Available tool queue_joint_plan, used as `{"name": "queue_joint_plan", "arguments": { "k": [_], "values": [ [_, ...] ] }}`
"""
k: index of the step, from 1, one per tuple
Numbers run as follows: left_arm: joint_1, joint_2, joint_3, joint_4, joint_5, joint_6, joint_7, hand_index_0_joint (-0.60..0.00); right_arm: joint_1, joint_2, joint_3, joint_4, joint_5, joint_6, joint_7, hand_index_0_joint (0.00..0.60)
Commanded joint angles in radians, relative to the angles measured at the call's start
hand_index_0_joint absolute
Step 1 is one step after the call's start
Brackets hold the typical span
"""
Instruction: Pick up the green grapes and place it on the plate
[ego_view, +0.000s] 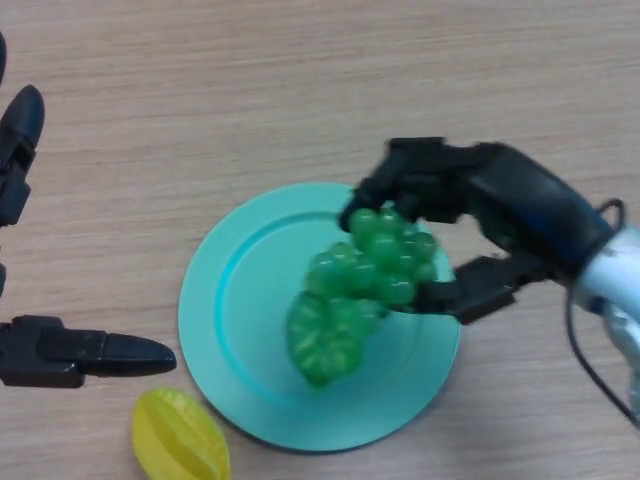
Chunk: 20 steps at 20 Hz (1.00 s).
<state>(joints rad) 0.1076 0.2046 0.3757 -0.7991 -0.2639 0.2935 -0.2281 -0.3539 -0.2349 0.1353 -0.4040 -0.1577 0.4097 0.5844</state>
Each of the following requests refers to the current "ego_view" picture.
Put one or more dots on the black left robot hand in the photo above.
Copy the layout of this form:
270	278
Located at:
40	352

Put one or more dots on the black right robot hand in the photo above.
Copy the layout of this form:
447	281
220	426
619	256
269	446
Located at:
530	200

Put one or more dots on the green grapes bunch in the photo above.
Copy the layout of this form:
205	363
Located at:
350	280

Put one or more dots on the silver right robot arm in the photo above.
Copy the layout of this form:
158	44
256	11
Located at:
615	280

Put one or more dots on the green round plate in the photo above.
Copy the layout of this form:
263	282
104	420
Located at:
240	310

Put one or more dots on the yellow starfruit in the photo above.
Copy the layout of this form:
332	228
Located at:
175	440

